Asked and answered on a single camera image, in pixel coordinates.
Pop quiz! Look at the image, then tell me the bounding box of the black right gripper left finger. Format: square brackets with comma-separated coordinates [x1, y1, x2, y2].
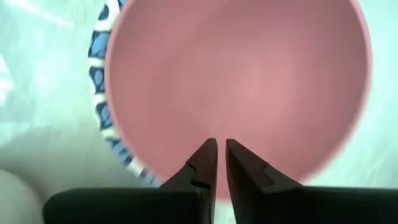
[42, 138, 218, 224]

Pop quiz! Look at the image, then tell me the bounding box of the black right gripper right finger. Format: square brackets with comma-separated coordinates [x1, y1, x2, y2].
[225, 138, 398, 224]

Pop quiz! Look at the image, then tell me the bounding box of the pink plastic bowl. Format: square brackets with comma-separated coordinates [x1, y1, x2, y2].
[104, 0, 373, 202]

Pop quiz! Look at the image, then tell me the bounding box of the blue patterned paper bowl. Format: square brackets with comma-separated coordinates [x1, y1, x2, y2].
[88, 0, 162, 187]

